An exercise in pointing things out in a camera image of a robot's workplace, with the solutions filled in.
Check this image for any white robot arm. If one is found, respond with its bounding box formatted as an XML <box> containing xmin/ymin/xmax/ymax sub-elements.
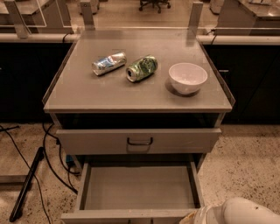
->
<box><xmin>179</xmin><ymin>197</ymin><xmax>280</xmax><ymax>224</ymax></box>

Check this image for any grey drawer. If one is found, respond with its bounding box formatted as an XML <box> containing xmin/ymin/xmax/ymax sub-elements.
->
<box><xmin>56</xmin><ymin>129</ymin><xmax>221</xmax><ymax>155</ymax></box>
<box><xmin>61</xmin><ymin>154</ymin><xmax>204</xmax><ymax>224</ymax></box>

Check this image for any black office chair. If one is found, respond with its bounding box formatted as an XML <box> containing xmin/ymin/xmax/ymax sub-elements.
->
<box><xmin>139</xmin><ymin>0</ymin><xmax>172</xmax><ymax>14</ymax></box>

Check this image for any crushed green can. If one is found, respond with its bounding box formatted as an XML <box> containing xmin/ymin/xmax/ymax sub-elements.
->
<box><xmin>126</xmin><ymin>55</ymin><xmax>158</xmax><ymax>82</ymax></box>

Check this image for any black bar on floor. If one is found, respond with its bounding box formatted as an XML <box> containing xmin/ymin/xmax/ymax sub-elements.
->
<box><xmin>9</xmin><ymin>147</ymin><xmax>44</xmax><ymax>222</ymax></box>

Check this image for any grey top drawer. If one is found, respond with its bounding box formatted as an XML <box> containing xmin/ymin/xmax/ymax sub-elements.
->
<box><xmin>56</xmin><ymin>129</ymin><xmax>221</xmax><ymax>155</ymax></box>

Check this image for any white bowl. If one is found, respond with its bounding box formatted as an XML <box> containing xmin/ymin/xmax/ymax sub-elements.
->
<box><xmin>169</xmin><ymin>63</ymin><xmax>208</xmax><ymax>95</ymax></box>

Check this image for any black floor cable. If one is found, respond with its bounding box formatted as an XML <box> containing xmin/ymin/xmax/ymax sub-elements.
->
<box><xmin>0</xmin><ymin>122</ymin><xmax>81</xmax><ymax>224</ymax></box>

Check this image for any crushed silver blue can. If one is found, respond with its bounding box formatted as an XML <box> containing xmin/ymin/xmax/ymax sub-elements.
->
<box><xmin>92</xmin><ymin>52</ymin><xmax>127</xmax><ymax>76</ymax></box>

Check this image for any grey drawer cabinet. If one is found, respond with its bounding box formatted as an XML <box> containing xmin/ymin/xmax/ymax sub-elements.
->
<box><xmin>44</xmin><ymin>29</ymin><xmax>235</xmax><ymax>165</ymax></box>

